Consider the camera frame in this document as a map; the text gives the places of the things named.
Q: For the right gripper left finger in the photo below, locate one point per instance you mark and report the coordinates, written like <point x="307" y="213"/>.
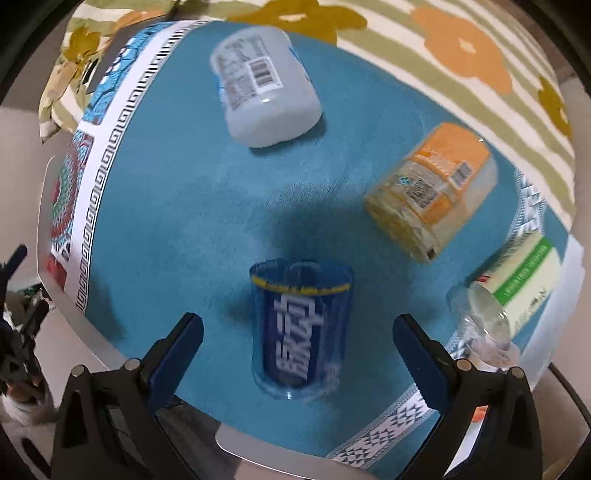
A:
<point x="107" y="428"/>

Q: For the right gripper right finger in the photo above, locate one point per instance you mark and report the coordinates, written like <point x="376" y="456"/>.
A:
<point x="488" y="426"/>

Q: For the green white labelled cup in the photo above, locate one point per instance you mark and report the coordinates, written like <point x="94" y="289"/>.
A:
<point x="495" y="307"/>

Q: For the orange labelled clear cup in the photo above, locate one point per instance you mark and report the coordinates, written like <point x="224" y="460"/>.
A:
<point x="434" y="191"/>

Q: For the pale blue labelled cup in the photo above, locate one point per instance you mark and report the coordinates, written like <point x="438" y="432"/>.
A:
<point x="266" y="93"/>

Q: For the calico cat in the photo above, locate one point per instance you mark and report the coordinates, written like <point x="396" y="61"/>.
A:
<point x="25" y="395"/>

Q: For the blue patterned tablecloth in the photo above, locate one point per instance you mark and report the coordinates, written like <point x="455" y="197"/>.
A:
<point x="171" y="213"/>

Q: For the floral striped bed quilt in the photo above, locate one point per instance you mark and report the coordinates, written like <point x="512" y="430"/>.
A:
<point x="472" y="57"/>

